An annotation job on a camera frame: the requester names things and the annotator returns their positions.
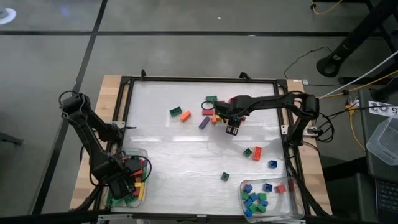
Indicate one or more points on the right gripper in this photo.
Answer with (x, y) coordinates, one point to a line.
(234, 107)

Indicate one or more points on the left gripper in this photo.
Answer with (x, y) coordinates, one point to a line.
(112, 174)

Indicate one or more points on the long green block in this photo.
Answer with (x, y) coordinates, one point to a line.
(114, 202)

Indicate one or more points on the long yellow toy block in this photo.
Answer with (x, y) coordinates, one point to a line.
(142, 191)

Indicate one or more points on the long red toy block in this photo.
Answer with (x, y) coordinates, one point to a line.
(139, 173)

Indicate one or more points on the small blue toy block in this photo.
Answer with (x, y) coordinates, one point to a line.
(264, 203)
(272, 164)
(253, 196)
(248, 203)
(248, 213)
(267, 187)
(248, 188)

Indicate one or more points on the small red toy block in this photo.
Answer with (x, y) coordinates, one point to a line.
(280, 188)

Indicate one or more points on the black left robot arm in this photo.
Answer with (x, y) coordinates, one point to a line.
(90, 137)

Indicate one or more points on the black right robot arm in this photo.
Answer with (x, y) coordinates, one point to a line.
(273, 99)

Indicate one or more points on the small orange toy block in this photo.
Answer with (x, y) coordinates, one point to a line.
(213, 119)

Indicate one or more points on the long purple toy block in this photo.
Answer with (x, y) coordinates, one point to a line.
(204, 123)

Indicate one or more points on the clear plastic bin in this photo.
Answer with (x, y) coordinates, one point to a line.
(141, 152)
(286, 202)

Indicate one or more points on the black crossbar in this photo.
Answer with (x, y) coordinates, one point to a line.
(46, 217)

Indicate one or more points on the white plastic table sheet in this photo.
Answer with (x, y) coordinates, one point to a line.
(155, 93)

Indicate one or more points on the small white tag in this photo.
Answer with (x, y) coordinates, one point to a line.
(305, 82)

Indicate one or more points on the power strip with plugs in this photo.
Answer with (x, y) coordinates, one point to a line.
(351, 105)

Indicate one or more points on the black chair base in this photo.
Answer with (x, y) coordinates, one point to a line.
(11, 139)

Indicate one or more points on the dark grey cart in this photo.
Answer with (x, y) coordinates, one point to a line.
(368, 174)

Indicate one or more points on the white paper label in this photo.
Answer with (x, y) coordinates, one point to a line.
(381, 109)

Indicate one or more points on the clear plastic storage tub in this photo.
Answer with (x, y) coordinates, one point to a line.
(384, 143)

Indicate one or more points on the black floor stand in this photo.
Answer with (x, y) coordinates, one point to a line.
(357, 34)

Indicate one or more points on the black stand foot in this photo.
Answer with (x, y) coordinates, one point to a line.
(385, 91)

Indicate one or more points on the black keyboard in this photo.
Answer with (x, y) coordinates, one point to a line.
(388, 199)

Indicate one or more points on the white floor disc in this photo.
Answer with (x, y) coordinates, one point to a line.
(12, 17)

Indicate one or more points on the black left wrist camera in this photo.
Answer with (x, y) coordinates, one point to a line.
(133, 165)

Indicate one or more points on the black metal table frame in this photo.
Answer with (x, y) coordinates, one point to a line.
(202, 79)

